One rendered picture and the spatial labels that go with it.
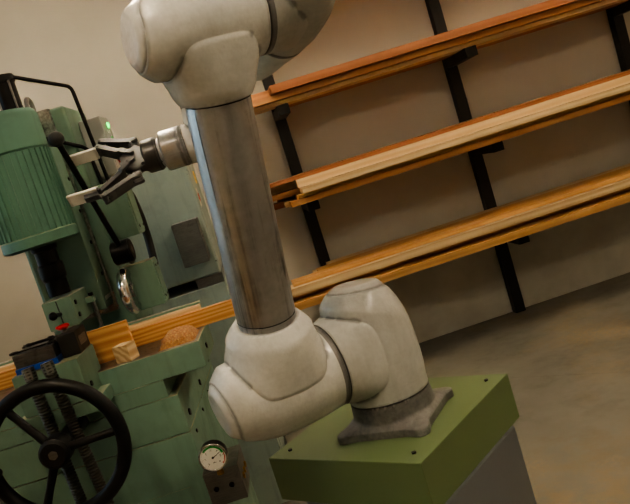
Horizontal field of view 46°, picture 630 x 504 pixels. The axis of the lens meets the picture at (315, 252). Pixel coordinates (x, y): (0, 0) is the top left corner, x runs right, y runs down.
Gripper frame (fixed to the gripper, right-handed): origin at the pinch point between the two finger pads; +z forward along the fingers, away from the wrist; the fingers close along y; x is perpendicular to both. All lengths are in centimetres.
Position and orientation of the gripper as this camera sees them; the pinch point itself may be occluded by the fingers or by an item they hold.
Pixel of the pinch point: (73, 179)
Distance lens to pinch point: 172.1
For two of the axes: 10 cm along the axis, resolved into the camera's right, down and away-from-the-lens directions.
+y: -2.4, -7.0, 6.7
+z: -9.5, 3.0, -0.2
